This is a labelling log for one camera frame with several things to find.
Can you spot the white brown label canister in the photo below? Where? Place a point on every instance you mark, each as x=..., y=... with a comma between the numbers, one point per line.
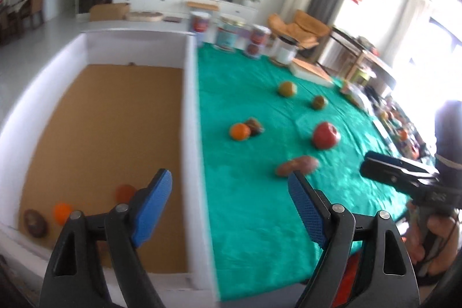
x=257, y=41

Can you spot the red plastic item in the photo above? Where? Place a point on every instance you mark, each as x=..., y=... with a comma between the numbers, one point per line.
x=348, y=279

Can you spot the white television cabinet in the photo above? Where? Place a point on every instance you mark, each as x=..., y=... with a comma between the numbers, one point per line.
x=180, y=1

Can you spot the person's right hand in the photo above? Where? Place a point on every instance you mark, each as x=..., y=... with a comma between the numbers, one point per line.
x=445, y=246

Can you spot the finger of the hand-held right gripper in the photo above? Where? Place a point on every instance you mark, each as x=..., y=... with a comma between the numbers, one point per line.
x=393, y=162
x=386, y=176

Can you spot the purple sweet potato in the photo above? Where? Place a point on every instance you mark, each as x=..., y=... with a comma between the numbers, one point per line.
x=297, y=165

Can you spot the brown cardboard carton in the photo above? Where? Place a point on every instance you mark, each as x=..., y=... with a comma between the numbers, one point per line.
x=108, y=12

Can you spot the green tablecloth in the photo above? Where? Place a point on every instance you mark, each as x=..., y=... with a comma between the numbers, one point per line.
x=252, y=192

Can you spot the yellow-green pear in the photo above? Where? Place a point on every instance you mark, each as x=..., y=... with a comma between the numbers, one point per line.
x=318, y=102
x=287, y=88

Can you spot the pile of small items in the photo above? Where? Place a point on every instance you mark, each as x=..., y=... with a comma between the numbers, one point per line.
x=393, y=120

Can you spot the white cardboard box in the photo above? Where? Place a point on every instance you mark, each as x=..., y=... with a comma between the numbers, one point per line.
x=108, y=113

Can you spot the reddish orange mandarin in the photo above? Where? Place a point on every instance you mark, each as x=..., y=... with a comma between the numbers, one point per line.
x=124, y=193

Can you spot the red apple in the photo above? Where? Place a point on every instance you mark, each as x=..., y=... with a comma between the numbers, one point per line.
x=326, y=135

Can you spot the teal glass jar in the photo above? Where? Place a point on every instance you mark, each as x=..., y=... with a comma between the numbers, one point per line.
x=229, y=33

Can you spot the dark floor mat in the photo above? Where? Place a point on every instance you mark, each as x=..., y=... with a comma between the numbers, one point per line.
x=171, y=19

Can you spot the orange lounge chair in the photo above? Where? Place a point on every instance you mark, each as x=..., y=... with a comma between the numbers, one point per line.
x=299, y=28

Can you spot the beige oval pet bed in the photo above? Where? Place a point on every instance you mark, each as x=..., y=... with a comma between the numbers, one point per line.
x=143, y=16

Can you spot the red label tin can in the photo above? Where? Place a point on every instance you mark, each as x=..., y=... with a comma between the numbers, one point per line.
x=200, y=23

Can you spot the dark passion fruit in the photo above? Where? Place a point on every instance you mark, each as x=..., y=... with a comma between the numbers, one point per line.
x=255, y=125
x=35, y=223

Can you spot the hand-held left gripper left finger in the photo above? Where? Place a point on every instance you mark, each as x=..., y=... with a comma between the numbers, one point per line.
x=153, y=207

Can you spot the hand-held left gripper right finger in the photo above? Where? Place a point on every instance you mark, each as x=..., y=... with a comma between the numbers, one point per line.
x=305, y=207

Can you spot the wooden hairpin-leg bench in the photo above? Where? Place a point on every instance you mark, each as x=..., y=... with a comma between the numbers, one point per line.
x=203, y=5

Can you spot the wooden dining set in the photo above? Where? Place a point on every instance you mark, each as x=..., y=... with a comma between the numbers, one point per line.
x=25, y=8

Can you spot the clear jar with black lid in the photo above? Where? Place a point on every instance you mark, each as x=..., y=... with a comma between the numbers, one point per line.
x=285, y=49

